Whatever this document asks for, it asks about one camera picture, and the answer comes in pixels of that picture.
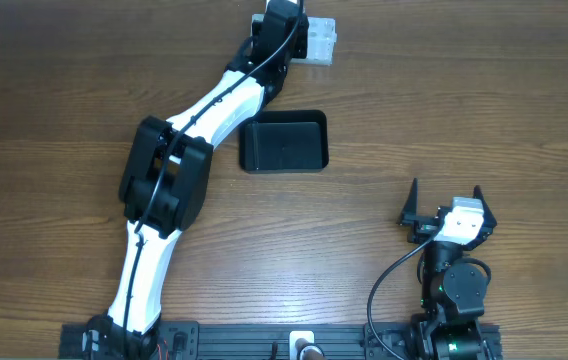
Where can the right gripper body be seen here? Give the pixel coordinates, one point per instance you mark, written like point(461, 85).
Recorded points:
point(421, 229)

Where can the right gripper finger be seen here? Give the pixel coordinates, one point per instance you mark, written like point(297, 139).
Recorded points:
point(488, 215)
point(411, 202)

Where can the clear test tube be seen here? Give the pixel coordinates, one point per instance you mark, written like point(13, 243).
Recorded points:
point(250, 147)

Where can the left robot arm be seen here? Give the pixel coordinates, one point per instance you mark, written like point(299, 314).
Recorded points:
point(144, 280)

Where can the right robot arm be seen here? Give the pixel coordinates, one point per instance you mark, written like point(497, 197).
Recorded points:
point(456, 290)

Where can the black tray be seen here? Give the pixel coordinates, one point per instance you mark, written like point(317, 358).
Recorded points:
point(289, 145)

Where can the white test tube rack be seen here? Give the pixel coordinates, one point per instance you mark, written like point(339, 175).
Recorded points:
point(322, 40)

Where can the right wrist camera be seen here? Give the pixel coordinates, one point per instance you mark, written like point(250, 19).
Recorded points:
point(461, 220)

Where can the mounting rail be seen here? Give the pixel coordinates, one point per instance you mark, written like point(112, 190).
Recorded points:
point(244, 345)

